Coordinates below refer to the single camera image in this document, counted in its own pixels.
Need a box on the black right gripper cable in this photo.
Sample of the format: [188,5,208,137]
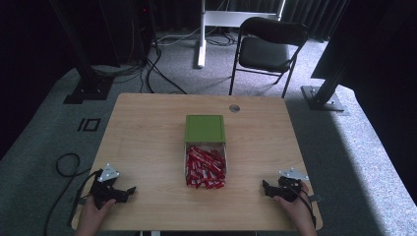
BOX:
[293,187,318,229]

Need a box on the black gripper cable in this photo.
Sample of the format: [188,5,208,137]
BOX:
[293,187,318,229]
[67,168,103,226]

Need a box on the person's left hand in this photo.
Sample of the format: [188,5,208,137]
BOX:
[84,197,118,221]

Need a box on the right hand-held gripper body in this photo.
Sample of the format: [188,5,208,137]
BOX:
[274,167,311,203]

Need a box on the black looped floor cable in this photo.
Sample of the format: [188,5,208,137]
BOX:
[43,152,92,236]

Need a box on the bundle of floor cables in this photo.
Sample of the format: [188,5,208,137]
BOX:
[91,19,239,96]

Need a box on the person's right hand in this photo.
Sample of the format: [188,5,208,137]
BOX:
[272,181,312,220]

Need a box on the pile of red snack packets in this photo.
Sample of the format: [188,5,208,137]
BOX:
[185,146,227,190]

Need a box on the black metal stand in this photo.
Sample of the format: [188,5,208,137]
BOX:
[300,38,350,116]
[48,0,116,105]

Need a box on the white desk frame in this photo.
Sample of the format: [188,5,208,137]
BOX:
[193,0,287,69]

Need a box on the green drawer box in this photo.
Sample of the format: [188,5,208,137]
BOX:
[184,114,227,145]

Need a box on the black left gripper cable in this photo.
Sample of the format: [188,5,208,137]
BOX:
[67,168,103,226]

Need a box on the black folding chair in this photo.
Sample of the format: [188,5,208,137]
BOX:
[228,17,310,99]

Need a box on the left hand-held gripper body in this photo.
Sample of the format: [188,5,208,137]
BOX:
[89,162,130,210]

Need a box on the clear box of red packets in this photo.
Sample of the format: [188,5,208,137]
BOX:
[183,142,228,189]

